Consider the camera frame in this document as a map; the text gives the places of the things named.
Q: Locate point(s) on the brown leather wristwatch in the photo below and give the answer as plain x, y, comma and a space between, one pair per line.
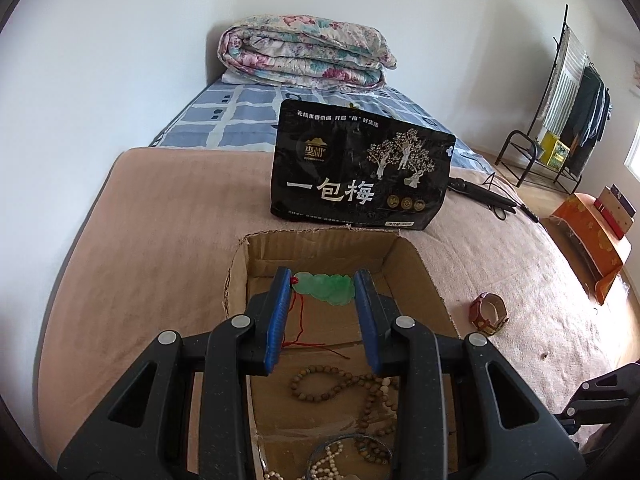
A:
484, 312

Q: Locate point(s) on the dark hanging clothes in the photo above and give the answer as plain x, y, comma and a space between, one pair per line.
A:
585, 120

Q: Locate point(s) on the black snack bag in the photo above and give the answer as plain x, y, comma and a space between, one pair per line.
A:
350, 160

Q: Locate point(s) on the stack of flat boxes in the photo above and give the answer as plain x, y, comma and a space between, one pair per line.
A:
615, 210

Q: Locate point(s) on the yellow box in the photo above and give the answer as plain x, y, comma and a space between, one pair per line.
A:
554, 149

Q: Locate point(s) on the orange cloth covered table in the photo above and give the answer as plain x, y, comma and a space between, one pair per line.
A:
590, 240

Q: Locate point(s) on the black metal clothes rack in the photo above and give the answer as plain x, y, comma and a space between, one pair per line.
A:
520, 145

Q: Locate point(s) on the blue checked bed sheet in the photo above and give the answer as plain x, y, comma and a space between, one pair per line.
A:
225, 115

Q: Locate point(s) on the window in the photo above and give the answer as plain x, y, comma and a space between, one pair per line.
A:
632, 160

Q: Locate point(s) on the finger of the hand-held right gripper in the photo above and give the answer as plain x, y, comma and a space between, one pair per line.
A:
610, 395

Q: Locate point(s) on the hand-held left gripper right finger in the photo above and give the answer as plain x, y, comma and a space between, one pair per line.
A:
367, 325

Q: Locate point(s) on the cardboard box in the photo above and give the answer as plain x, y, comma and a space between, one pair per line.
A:
320, 252

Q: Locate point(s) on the dark thin bangle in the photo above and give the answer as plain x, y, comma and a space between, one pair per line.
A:
330, 444

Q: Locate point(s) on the striped hanging towel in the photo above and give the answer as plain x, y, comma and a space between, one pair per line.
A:
562, 80

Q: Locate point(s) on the folded floral quilt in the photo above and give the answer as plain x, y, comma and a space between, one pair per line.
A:
300, 50

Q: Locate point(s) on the black hair straightener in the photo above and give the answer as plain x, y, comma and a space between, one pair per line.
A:
482, 195

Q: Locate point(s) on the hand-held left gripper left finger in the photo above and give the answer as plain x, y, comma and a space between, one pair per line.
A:
280, 320

